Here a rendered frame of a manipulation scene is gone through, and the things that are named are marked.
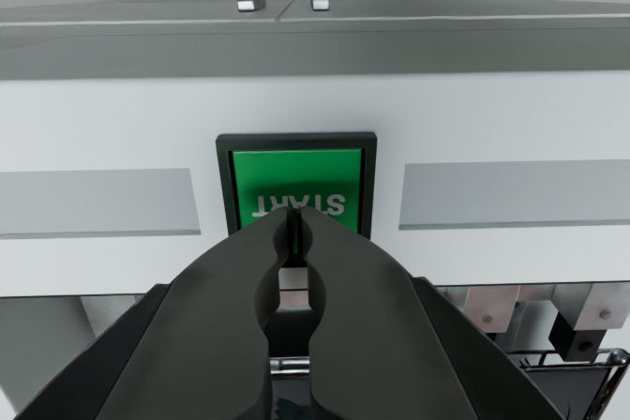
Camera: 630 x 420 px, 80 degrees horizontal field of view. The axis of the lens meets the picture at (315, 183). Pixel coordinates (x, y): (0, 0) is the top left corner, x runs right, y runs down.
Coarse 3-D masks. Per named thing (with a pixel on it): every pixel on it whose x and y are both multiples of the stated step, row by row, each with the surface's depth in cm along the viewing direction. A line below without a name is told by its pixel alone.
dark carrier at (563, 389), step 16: (576, 368) 29; (592, 368) 29; (272, 384) 29; (288, 384) 29; (304, 384) 29; (544, 384) 30; (560, 384) 30; (576, 384) 30; (592, 384) 30; (288, 400) 30; (304, 400) 30; (560, 400) 31; (576, 400) 31; (272, 416) 31; (288, 416) 31; (304, 416) 31; (576, 416) 32
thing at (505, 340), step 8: (520, 304) 33; (512, 312) 33; (520, 312) 33; (512, 320) 33; (520, 320) 34; (512, 328) 34; (488, 336) 36; (496, 336) 34; (504, 336) 34; (512, 336) 34; (496, 344) 35; (504, 344) 35; (512, 344) 35
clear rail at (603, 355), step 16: (512, 352) 29; (528, 352) 29; (544, 352) 29; (608, 352) 29; (624, 352) 29; (272, 368) 28; (288, 368) 28; (304, 368) 28; (544, 368) 29; (560, 368) 29
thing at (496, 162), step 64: (0, 64) 15; (64, 64) 15; (128, 64) 15; (192, 64) 15; (256, 64) 15; (320, 64) 14; (384, 64) 14; (448, 64) 14; (512, 64) 14; (576, 64) 14; (0, 128) 13; (64, 128) 13; (128, 128) 13; (192, 128) 13; (256, 128) 13; (320, 128) 13; (384, 128) 13; (448, 128) 14; (512, 128) 14; (576, 128) 14; (0, 192) 15; (64, 192) 15; (128, 192) 15; (192, 192) 15; (384, 192) 15; (448, 192) 15; (512, 192) 15; (576, 192) 15; (0, 256) 16; (64, 256) 16; (128, 256) 16; (192, 256) 16; (448, 256) 16; (512, 256) 16; (576, 256) 16
